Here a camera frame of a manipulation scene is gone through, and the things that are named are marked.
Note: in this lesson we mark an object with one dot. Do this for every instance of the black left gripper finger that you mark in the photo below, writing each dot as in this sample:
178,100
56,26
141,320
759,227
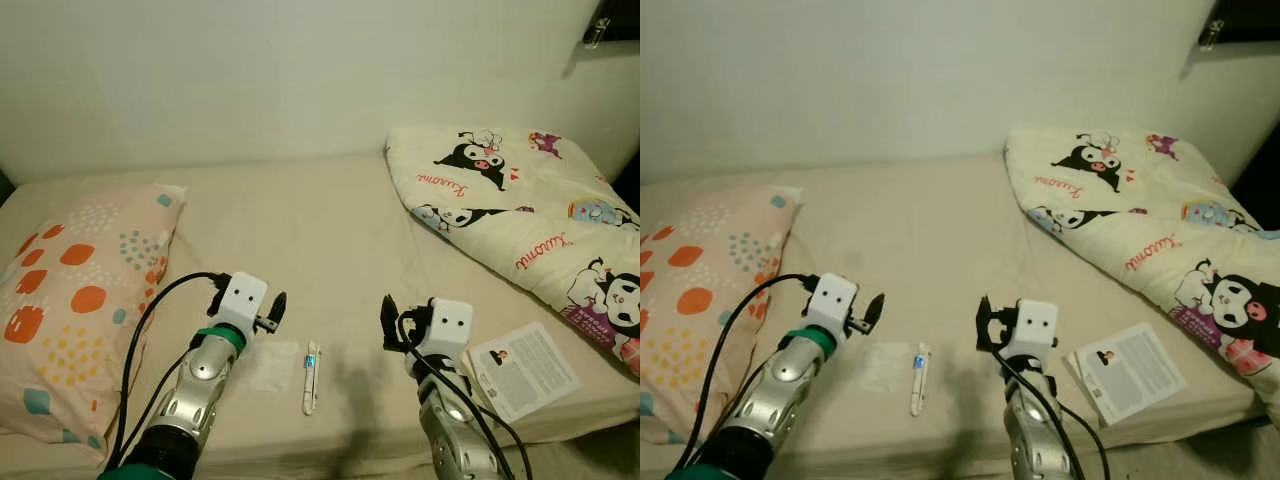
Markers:
872,310
277,308

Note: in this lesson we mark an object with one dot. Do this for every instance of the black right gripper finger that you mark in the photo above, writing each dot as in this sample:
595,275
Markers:
985,325
390,325

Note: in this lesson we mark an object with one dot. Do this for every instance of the white tube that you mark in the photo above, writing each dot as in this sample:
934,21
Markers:
311,380
920,380

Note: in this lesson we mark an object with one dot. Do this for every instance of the white paperback book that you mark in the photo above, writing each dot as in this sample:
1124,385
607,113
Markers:
1128,374
525,372

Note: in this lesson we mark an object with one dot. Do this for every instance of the cream cartoon print blanket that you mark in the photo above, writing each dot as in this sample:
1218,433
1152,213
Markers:
1150,220
520,210

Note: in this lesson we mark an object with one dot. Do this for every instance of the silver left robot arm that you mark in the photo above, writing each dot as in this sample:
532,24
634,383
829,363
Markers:
770,400
190,400

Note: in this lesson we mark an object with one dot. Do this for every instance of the cream bed mattress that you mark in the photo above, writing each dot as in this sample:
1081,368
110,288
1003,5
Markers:
940,250
330,250

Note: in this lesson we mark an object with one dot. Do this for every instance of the pink pillow with orange spots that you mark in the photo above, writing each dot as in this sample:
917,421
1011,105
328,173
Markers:
80,300
710,300

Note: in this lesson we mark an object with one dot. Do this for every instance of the black wardrobe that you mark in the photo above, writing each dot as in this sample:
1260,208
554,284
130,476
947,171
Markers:
630,185
1260,190

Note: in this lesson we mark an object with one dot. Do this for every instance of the silver window latch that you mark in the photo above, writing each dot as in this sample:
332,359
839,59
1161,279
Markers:
597,32
1215,34

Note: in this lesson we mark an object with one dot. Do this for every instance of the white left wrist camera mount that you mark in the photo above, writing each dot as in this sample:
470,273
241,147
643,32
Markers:
242,300
833,300

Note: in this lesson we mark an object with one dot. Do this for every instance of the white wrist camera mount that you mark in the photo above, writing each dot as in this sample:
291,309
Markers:
451,325
242,300
833,300
1035,325

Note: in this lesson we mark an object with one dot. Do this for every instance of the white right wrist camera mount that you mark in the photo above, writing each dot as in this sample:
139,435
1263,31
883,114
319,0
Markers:
451,325
1035,325

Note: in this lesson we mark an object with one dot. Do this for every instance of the black window frame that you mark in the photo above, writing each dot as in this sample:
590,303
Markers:
622,15
1250,18

